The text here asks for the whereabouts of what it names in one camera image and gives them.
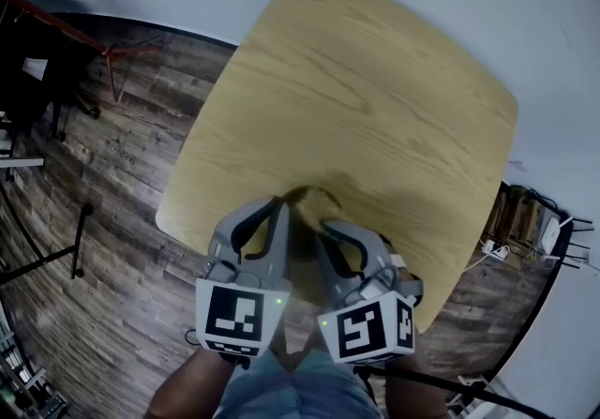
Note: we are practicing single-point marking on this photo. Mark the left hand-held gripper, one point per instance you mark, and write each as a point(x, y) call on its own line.
point(234, 314)

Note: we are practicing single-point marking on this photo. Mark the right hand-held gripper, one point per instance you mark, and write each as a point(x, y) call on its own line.
point(365, 333)

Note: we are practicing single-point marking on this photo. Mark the beige fuzzy soft object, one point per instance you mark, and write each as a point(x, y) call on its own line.
point(321, 208)

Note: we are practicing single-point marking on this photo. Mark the person's left forearm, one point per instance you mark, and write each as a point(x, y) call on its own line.
point(192, 389)

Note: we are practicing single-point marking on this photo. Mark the person's right forearm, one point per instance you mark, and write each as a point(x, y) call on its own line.
point(417, 396)

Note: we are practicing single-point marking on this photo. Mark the white power strip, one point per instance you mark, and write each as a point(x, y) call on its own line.
point(496, 250)

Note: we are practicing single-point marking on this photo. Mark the cardboard box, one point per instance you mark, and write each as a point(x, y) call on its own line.
point(520, 215)

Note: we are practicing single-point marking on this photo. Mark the white router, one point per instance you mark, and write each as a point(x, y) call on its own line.
point(553, 235)

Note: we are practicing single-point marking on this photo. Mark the black router with antennas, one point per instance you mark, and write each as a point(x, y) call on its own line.
point(576, 243)

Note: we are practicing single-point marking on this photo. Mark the metal shelf rack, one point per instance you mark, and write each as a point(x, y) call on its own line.
point(23, 375)

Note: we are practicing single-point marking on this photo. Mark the black office chair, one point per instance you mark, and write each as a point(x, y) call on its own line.
point(28, 98)

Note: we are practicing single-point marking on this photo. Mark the red-brown coat rack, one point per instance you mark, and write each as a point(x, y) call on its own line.
point(70, 30)

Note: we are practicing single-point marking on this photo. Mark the white metal frame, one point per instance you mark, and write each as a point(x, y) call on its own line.
point(473, 389)

